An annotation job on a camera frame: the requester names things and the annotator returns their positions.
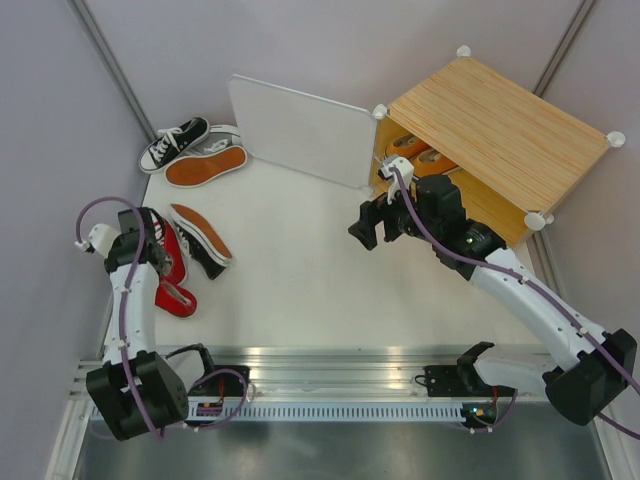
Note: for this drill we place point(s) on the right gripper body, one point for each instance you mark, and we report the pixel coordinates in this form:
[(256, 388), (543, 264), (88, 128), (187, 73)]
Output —
[(402, 220)]

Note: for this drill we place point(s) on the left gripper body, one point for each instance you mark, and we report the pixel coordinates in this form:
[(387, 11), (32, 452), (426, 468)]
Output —
[(162, 265)]

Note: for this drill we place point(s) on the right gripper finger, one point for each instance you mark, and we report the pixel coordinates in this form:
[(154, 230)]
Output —
[(373, 212), (365, 232)]

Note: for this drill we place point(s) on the red sneaker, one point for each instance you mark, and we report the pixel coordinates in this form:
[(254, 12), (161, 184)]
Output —
[(166, 237), (175, 300)]

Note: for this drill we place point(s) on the white cabinet door panel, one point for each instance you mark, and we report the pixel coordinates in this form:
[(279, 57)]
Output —
[(310, 134)]

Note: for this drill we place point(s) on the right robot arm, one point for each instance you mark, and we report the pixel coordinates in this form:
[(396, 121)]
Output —
[(592, 366)]

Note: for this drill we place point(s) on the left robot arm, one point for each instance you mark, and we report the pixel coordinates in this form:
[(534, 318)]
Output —
[(136, 390)]

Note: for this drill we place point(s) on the wooden shoe cabinet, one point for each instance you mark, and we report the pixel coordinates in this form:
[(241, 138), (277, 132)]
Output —
[(518, 156)]

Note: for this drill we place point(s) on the black sneaker on side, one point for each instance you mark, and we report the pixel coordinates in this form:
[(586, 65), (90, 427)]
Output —
[(199, 240)]

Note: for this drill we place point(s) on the overturned grey sneaker orange sole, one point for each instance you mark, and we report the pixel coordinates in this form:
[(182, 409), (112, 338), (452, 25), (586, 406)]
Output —
[(195, 171)]

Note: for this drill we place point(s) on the black sneaker white laces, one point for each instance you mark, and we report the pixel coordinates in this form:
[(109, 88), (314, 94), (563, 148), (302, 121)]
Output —
[(171, 143)]

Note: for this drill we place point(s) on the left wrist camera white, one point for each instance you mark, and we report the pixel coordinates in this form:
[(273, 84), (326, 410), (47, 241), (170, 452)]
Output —
[(100, 240)]

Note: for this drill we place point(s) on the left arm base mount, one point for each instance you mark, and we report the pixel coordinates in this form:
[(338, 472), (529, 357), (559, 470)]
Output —
[(204, 376)]

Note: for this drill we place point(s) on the white slotted cable duct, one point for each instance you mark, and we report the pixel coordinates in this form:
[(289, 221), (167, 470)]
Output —
[(438, 412)]

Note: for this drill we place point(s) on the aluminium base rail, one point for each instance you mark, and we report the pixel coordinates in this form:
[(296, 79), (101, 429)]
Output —
[(335, 374)]

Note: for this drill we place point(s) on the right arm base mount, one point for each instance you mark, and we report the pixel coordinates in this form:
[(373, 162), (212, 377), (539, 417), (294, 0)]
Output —
[(449, 381)]

